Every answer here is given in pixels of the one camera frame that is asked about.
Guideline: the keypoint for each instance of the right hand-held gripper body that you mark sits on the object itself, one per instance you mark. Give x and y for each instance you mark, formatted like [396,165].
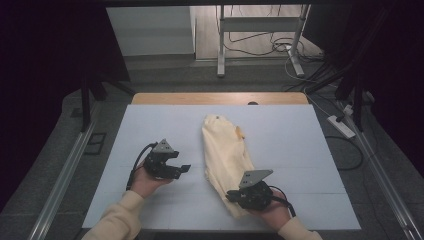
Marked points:
[255,196]

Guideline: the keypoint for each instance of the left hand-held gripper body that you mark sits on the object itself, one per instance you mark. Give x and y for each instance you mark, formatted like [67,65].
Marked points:
[160,166]

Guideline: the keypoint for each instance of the cream baby pants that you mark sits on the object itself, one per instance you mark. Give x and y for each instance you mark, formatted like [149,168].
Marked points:
[223,156]

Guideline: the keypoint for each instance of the person's left hand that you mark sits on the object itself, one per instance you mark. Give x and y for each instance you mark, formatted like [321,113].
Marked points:
[143,186]

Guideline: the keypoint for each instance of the person's right hand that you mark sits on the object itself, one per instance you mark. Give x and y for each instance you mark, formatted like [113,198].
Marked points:
[276,213]

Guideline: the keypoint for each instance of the light blue table mat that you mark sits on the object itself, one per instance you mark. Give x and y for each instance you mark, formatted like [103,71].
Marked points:
[293,160]

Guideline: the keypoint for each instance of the black floor outlet cover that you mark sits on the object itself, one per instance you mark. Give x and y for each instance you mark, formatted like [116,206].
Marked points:
[95,143]

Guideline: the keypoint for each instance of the black metal stand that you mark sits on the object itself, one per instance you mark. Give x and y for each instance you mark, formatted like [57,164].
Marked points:
[358,100]
[85,100]

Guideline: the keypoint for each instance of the white power strip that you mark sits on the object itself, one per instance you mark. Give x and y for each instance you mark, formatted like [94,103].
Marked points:
[340,126]

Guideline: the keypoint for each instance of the white plug adaptor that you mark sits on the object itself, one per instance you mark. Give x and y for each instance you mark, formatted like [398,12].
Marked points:
[348,110]

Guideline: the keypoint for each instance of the dark curtain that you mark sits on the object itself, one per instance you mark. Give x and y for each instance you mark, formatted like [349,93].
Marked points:
[40,66]
[396,66]

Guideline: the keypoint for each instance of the aluminium rail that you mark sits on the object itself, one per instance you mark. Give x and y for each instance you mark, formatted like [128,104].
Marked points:
[383,180]
[63,180]

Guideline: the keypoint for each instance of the white metal stand frame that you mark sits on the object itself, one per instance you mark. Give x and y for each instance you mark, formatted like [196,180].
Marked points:
[258,24]

